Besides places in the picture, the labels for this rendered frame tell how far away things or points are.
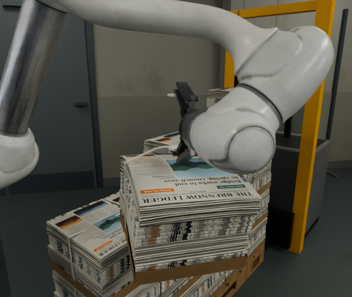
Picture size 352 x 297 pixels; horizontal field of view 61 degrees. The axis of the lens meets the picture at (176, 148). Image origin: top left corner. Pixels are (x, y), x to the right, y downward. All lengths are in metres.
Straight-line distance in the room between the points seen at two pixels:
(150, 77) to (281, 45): 3.07
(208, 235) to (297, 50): 0.44
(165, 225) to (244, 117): 0.33
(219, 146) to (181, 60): 3.19
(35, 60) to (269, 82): 0.59
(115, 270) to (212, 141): 0.80
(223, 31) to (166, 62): 3.03
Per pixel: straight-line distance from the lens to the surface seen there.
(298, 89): 0.51
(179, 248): 0.73
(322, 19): 2.28
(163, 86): 3.56
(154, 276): 0.76
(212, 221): 0.70
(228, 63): 2.53
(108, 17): 0.56
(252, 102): 0.48
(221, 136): 0.43
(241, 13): 2.53
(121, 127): 3.56
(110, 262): 1.12
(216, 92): 1.97
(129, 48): 3.51
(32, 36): 0.84
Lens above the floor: 1.44
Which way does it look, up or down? 16 degrees down
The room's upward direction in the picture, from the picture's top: straight up
